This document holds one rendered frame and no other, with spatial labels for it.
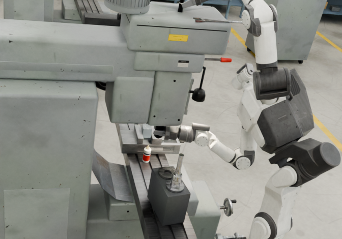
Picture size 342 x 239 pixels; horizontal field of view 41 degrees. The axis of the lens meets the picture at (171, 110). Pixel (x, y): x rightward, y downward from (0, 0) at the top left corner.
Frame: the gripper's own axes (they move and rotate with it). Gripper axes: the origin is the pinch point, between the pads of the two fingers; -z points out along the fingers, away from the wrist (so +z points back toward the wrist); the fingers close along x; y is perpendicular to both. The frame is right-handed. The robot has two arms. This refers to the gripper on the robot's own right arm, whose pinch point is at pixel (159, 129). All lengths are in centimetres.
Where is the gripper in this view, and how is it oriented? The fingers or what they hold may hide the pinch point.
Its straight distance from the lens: 244.0
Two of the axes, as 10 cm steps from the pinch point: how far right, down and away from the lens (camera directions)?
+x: -0.2, 5.0, -8.7
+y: -1.6, 8.6, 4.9
